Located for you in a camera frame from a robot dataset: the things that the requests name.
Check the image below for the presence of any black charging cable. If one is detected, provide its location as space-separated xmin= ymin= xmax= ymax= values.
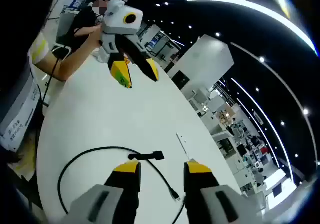
xmin=57 ymin=146 xmax=187 ymax=224

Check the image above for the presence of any black Velcro strap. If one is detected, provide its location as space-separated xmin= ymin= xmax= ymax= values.
xmin=128 ymin=150 xmax=165 ymax=161

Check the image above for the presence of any white and yellow sleeve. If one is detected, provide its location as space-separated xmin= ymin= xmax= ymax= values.
xmin=29 ymin=32 xmax=55 ymax=67

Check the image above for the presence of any large white pillar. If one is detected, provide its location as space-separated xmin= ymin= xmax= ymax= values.
xmin=166 ymin=33 xmax=235 ymax=90

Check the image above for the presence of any white printed banner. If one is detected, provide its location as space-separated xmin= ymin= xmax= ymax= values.
xmin=0 ymin=77 xmax=41 ymax=151

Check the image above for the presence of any white-rimmed black device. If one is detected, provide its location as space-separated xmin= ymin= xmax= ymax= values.
xmin=51 ymin=45 xmax=73 ymax=60

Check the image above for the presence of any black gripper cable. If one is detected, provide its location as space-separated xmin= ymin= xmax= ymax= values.
xmin=39 ymin=55 xmax=62 ymax=109

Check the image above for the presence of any white desk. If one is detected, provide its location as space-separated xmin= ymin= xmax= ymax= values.
xmin=36 ymin=50 xmax=242 ymax=224

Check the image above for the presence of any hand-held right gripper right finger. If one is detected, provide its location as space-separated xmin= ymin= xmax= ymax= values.
xmin=184 ymin=159 xmax=261 ymax=224

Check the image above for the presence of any person's left hand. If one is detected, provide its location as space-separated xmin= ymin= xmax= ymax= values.
xmin=83 ymin=25 xmax=103 ymax=46

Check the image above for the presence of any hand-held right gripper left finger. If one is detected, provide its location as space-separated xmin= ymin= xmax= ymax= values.
xmin=63 ymin=159 xmax=142 ymax=224

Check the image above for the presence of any black screen on pillar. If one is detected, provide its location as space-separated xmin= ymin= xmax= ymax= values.
xmin=171 ymin=70 xmax=190 ymax=88

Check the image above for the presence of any long ceiling light strip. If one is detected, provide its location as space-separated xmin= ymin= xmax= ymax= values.
xmin=230 ymin=77 xmax=296 ymax=177

